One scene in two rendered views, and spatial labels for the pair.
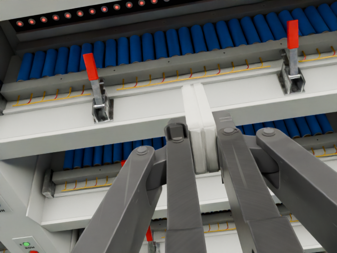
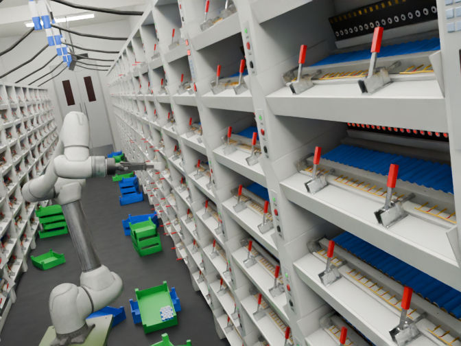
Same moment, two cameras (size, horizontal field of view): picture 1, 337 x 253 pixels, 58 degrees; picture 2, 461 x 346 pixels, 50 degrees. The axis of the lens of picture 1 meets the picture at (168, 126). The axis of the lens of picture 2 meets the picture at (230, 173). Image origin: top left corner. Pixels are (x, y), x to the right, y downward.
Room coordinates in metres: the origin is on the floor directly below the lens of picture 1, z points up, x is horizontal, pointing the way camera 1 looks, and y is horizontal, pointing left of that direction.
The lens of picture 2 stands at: (-0.20, -2.18, 1.41)
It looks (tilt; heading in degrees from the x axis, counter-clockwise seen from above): 11 degrees down; 72
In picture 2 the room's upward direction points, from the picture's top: 10 degrees counter-clockwise
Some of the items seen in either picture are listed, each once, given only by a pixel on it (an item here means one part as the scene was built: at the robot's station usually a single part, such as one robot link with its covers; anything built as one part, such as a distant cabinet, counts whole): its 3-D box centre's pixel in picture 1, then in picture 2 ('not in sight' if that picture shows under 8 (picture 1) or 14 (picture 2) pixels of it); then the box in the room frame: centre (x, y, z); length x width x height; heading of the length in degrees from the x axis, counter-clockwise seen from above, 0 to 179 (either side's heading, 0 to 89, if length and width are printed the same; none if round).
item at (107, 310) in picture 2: not in sight; (97, 316); (-0.24, 0.97, 0.04); 0.30 x 0.20 x 0.08; 123
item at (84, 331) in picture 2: not in sight; (70, 333); (-0.38, 0.37, 0.26); 0.22 x 0.18 x 0.06; 65
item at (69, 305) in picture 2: not in sight; (67, 305); (-0.36, 0.39, 0.39); 0.18 x 0.16 x 0.22; 24
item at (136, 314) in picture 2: not in sight; (154, 305); (0.12, 0.87, 0.04); 0.30 x 0.20 x 0.08; 176
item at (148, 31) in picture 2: not in sight; (182, 158); (0.52, 1.01, 0.90); 0.20 x 0.09 x 1.80; 176
